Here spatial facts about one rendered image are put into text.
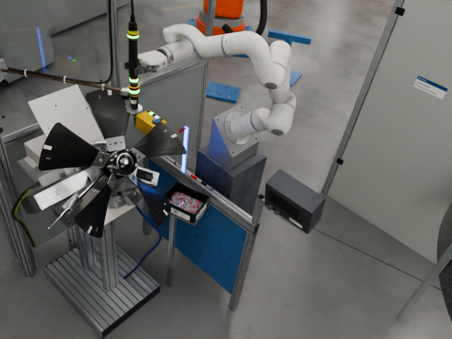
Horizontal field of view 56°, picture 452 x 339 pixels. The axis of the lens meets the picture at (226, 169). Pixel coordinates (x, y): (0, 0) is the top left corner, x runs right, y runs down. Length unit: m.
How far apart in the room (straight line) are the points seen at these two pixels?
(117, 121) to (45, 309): 1.43
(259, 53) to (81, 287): 1.90
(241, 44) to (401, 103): 1.69
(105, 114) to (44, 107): 0.30
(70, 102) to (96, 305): 1.29
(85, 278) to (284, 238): 1.49
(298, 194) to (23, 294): 1.93
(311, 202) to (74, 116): 1.21
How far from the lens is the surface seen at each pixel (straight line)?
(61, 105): 2.24
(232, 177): 2.42
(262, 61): 1.78
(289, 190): 1.96
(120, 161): 2.00
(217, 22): 5.73
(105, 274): 2.76
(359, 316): 3.20
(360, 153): 3.51
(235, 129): 2.37
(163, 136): 2.21
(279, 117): 2.11
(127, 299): 2.89
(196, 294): 3.00
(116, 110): 2.07
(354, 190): 3.70
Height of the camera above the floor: 2.55
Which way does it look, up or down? 41 degrees down
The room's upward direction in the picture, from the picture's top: 10 degrees clockwise
